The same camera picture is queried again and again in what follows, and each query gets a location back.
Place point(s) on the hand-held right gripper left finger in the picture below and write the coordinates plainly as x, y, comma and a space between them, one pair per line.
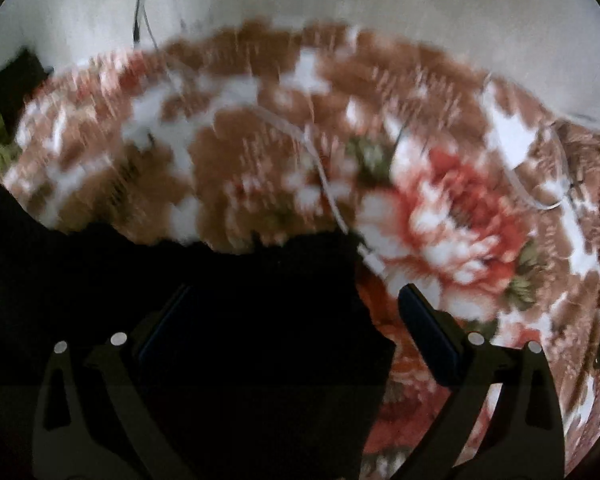
152, 340

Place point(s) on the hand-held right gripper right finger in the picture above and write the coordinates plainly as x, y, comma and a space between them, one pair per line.
430, 340

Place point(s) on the blue and black jacket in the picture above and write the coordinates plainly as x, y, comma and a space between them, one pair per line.
255, 310

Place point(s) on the floral blanket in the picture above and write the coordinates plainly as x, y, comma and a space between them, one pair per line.
455, 210

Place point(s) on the black cloth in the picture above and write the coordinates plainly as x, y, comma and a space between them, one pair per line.
15, 85

